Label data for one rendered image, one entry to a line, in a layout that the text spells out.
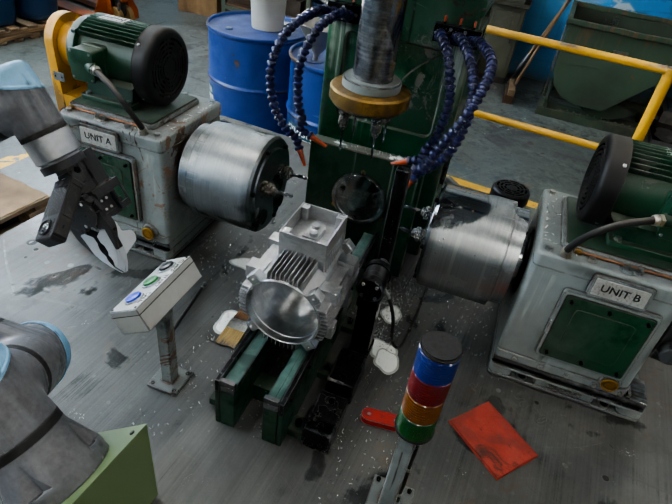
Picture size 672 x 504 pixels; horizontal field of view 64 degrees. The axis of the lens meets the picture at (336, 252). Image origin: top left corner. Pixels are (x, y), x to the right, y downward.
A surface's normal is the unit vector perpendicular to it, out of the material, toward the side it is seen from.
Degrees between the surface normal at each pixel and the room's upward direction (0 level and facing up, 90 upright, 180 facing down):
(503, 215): 17
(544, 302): 90
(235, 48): 95
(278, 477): 0
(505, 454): 1
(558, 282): 90
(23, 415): 47
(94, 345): 0
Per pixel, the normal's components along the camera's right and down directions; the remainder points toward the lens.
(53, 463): 0.44, -0.42
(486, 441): 0.12, -0.79
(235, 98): -0.30, 0.55
